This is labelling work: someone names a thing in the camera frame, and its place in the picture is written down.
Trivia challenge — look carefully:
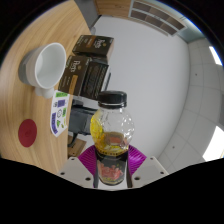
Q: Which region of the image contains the wooden side desk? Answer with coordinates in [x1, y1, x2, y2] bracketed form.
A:
[68, 136, 88, 158]

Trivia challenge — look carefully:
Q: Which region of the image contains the clear drink bottle black cap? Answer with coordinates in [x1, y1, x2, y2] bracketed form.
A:
[89, 90, 136, 187]

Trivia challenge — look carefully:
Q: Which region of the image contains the flat round red coaster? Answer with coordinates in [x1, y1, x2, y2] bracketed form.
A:
[17, 118, 38, 148]

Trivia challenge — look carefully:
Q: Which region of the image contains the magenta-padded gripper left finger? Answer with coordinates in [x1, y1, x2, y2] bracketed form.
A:
[57, 145, 99, 189]

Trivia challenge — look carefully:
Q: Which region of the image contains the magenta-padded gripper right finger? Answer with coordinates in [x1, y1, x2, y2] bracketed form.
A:
[125, 144, 170, 189]

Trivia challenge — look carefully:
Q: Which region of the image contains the large dark brown carton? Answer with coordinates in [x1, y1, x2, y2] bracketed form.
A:
[57, 54, 110, 102]

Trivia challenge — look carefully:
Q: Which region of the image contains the white green purple leaflet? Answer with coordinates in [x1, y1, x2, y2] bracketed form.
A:
[49, 90, 70, 138]

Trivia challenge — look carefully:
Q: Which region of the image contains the white grey mug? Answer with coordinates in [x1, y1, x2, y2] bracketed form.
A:
[18, 42, 68, 100]

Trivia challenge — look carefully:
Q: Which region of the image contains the small dark brown carton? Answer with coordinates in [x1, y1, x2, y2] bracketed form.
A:
[71, 34, 115, 63]

